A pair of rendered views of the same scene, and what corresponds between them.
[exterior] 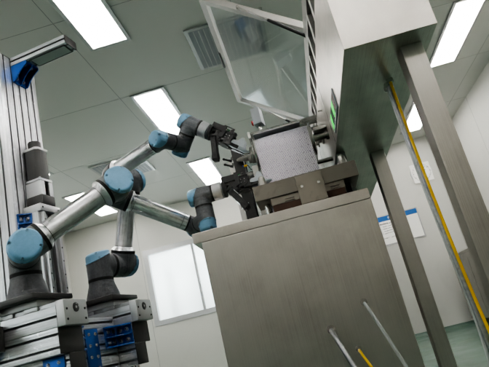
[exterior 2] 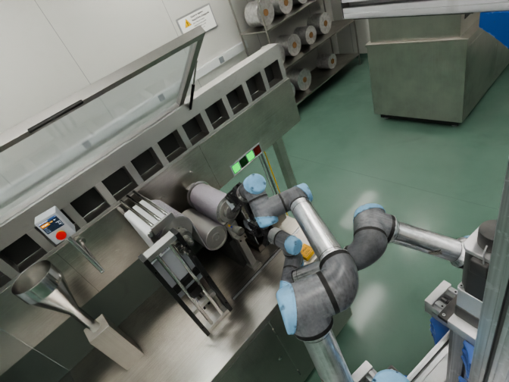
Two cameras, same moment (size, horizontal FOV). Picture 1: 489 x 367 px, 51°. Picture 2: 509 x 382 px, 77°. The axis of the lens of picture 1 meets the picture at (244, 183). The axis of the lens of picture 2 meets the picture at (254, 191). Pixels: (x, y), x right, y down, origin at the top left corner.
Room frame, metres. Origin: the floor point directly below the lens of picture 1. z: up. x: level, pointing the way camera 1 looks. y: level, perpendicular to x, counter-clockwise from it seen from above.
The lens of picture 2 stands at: (2.67, 0.97, 2.14)
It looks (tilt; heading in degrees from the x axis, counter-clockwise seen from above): 36 degrees down; 236
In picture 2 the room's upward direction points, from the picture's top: 24 degrees counter-clockwise
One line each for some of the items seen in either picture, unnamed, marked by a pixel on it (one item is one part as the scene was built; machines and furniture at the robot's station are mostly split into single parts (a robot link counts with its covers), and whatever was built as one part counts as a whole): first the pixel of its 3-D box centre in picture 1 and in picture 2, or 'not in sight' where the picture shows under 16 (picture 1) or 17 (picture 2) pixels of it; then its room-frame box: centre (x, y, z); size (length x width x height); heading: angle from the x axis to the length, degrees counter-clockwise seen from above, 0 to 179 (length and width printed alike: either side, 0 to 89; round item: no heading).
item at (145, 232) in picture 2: not in sight; (164, 257); (2.44, -0.27, 1.17); 0.34 x 0.05 x 0.54; 86
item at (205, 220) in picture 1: (204, 219); (293, 260); (2.10, 0.20, 1.01); 0.11 x 0.08 x 0.11; 27
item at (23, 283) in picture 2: not in sight; (37, 281); (2.83, -0.25, 1.50); 0.14 x 0.14 x 0.06
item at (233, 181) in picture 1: (236, 184); (263, 228); (2.07, 0.03, 1.12); 0.12 x 0.08 x 0.09; 86
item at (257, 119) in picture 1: (256, 118); (55, 226); (2.67, -0.16, 1.66); 0.07 x 0.07 x 0.10; 74
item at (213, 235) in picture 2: not in sight; (201, 228); (2.23, -0.22, 1.17); 0.26 x 0.12 x 0.12; 86
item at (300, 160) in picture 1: (290, 171); (232, 213); (2.05, -0.20, 1.11); 0.23 x 0.01 x 0.18; 86
